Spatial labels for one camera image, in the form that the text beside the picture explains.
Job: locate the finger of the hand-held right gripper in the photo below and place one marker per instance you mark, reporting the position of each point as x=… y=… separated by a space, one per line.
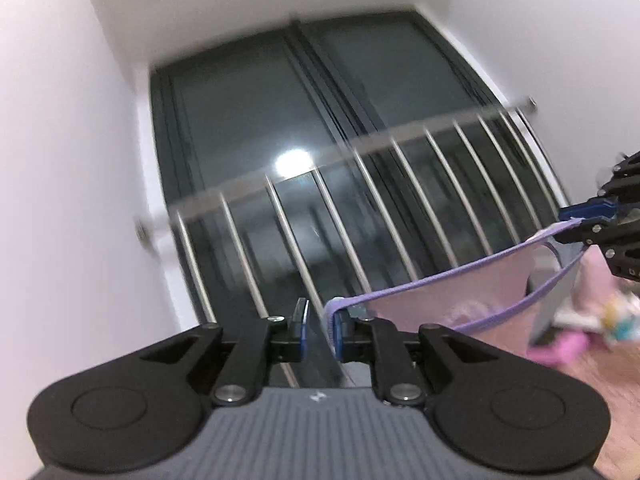
x=595 y=234
x=597 y=209

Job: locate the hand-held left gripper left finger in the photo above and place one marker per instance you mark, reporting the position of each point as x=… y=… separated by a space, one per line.
x=300 y=332

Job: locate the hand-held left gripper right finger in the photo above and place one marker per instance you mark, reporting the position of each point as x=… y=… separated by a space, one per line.
x=338 y=335

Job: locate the pink garment with purple trim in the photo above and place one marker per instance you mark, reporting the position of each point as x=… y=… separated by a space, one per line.
x=480 y=285

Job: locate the metal window railing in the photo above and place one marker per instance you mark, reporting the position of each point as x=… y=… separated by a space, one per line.
x=280 y=175

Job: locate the pink quilted blanket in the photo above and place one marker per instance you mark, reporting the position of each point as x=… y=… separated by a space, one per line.
x=575 y=410

